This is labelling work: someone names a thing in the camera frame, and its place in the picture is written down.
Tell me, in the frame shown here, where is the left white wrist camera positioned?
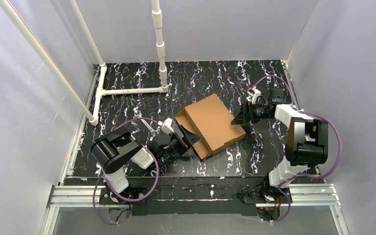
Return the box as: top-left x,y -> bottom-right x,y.
160,118 -> 174,135

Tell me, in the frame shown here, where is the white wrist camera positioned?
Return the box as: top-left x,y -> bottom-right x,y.
160,118 -> 174,135
246,85 -> 261,105

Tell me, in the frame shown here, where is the white pvc pipe frame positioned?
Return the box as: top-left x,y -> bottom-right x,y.
0,0 -> 171,125

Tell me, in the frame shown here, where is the brown cardboard box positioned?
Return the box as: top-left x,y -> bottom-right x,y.
175,94 -> 246,160

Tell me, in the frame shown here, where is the purple cable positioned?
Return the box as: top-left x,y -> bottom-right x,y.
92,117 -> 163,226
251,74 -> 343,223

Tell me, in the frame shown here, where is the aluminium rail base frame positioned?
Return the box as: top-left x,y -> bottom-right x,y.
41,60 -> 348,235

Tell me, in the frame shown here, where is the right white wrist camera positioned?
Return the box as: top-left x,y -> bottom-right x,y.
246,85 -> 261,105

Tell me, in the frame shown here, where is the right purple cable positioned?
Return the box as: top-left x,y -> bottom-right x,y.
251,74 -> 343,223

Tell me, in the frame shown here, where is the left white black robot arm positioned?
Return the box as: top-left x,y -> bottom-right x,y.
91,118 -> 201,196

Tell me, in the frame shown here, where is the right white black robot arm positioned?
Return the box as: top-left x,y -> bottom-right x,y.
231,86 -> 328,197

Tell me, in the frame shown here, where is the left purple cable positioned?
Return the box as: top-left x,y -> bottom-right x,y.
92,117 -> 163,226

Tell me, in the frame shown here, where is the silver wrench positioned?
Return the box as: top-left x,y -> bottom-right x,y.
141,119 -> 158,135

